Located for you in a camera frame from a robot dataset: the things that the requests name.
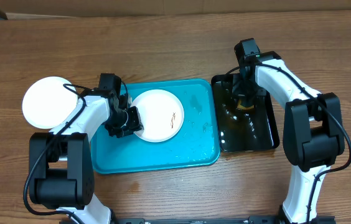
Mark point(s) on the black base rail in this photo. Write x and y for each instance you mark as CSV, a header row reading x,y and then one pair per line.
x,y
256,219

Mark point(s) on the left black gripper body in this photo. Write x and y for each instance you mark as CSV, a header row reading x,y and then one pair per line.
x,y
124,122

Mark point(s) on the black water tray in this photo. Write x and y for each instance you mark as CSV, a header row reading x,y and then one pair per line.
x,y
244,130

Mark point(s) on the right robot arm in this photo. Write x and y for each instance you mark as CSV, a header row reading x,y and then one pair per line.
x,y
313,135

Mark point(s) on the white plate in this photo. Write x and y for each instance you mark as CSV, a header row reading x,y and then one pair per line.
x,y
48,102
161,113

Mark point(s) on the yellow green scrub sponge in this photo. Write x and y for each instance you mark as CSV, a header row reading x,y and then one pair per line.
x,y
241,105

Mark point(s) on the teal plastic tray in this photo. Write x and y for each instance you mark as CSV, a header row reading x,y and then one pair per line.
x,y
196,143

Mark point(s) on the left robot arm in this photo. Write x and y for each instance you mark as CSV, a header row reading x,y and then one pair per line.
x,y
61,176

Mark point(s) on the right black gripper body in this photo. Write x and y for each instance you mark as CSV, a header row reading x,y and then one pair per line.
x,y
247,88

